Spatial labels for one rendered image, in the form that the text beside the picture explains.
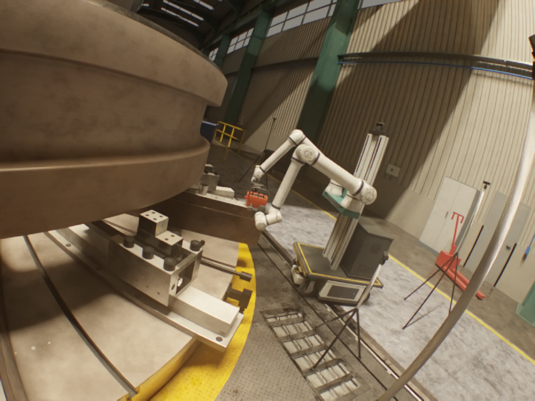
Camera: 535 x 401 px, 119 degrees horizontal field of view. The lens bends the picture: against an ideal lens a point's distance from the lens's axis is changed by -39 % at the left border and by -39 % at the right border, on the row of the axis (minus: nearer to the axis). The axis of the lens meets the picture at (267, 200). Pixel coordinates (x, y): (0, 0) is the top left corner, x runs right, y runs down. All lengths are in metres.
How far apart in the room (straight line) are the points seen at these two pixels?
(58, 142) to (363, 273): 2.67
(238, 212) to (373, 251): 1.39
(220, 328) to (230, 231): 1.29
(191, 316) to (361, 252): 1.74
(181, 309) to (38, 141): 1.09
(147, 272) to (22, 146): 0.84
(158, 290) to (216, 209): 1.26
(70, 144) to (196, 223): 1.63
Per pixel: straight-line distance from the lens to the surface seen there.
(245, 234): 2.52
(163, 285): 1.34
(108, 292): 1.68
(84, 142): 1.22
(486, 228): 7.36
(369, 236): 2.54
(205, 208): 2.43
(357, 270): 2.69
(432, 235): 7.25
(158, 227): 1.39
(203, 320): 1.45
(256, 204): 2.42
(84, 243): 1.89
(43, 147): 1.15
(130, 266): 1.44
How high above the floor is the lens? 1.43
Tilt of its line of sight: 15 degrees down
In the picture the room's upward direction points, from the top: 18 degrees clockwise
